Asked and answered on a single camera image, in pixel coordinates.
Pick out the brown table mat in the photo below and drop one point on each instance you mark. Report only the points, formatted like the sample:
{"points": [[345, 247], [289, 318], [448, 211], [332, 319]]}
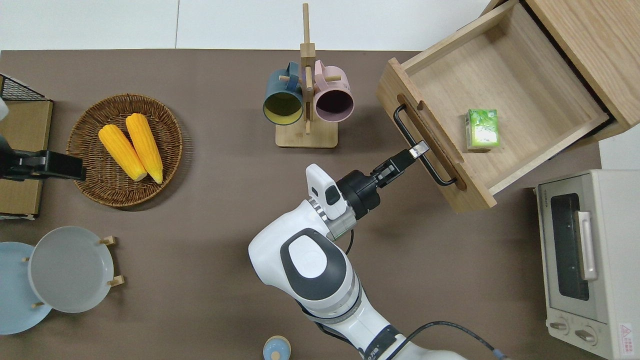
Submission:
{"points": [[200, 250]]}

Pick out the upper yellow corn cob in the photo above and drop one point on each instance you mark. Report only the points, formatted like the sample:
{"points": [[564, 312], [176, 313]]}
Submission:
{"points": [[145, 145]]}

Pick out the wooden plate rack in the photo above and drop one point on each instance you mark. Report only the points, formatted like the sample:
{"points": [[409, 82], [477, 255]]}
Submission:
{"points": [[111, 240]]}

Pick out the green carton box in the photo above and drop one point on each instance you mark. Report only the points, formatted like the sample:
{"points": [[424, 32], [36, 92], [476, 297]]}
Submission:
{"points": [[482, 130]]}

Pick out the wooden mug tree stand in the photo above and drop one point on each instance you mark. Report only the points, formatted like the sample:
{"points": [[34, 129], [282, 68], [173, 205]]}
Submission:
{"points": [[306, 137]]}

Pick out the light wooden drawer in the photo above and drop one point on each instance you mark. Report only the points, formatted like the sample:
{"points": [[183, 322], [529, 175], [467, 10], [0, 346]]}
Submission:
{"points": [[525, 75]]}

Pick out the grey plate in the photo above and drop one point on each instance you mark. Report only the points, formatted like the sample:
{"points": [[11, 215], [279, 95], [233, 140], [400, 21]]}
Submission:
{"points": [[70, 270]]}

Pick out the lower yellow corn cob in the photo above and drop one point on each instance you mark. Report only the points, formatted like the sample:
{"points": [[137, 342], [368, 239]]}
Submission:
{"points": [[121, 151]]}

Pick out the light blue plate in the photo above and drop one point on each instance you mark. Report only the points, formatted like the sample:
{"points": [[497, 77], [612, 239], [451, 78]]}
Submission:
{"points": [[15, 295]]}

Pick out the pink mug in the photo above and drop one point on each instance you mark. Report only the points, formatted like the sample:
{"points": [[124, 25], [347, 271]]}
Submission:
{"points": [[340, 82]]}

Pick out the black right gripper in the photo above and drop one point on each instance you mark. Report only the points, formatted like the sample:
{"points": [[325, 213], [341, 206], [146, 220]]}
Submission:
{"points": [[361, 195]]}

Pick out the cream toaster oven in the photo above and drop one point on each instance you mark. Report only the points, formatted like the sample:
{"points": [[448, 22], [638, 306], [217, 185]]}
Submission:
{"points": [[565, 295]]}

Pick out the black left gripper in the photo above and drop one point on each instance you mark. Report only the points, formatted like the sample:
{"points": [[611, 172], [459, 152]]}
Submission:
{"points": [[27, 167]]}

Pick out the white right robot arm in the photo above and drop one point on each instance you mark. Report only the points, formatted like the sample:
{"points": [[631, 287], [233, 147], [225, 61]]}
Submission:
{"points": [[310, 260]]}

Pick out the dark blue mug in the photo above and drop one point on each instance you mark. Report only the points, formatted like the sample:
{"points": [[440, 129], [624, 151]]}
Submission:
{"points": [[275, 85]]}

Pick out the yellow corn cob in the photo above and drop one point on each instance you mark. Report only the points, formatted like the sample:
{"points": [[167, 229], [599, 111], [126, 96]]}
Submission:
{"points": [[121, 151], [145, 145]]}

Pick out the round brown wicker basket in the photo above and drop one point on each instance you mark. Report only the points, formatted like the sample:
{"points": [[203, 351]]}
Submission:
{"points": [[125, 192]]}

